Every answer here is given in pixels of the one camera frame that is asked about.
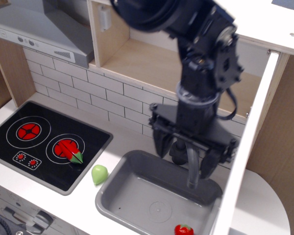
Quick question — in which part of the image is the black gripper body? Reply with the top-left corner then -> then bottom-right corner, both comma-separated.
149,103 -> 238,163

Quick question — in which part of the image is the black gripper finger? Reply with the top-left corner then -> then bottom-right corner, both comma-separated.
153,130 -> 173,158
200,149 -> 221,179

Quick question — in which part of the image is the white toy microwave door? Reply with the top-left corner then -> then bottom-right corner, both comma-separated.
210,51 -> 280,235

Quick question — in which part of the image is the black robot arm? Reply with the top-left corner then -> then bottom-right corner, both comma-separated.
111,0 -> 243,185

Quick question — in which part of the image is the wooden microwave cabinet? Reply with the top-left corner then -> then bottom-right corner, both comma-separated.
87,0 -> 294,199

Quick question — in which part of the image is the dark grey toy faucet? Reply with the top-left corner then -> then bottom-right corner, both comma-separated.
169,140 -> 199,189

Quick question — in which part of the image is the grey plastic sink basin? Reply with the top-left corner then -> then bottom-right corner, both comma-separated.
95,150 -> 222,235

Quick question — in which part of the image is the light green toy pear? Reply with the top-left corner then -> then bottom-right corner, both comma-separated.
91,164 -> 108,186

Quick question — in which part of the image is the red toy strawberry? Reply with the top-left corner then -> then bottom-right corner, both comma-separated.
174,224 -> 194,235

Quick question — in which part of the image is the red green toy pepper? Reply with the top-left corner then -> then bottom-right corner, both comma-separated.
58,140 -> 83,164

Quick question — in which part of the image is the black toy stove top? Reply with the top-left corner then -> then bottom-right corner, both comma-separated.
0,101 -> 113,195

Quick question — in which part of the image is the grey range hood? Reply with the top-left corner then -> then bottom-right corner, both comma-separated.
0,0 -> 95,69

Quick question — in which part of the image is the grey oven door handle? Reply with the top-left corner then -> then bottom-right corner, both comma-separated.
1,207 -> 53,235

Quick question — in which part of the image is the black braided cable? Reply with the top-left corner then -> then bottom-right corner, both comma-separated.
0,212 -> 14,235

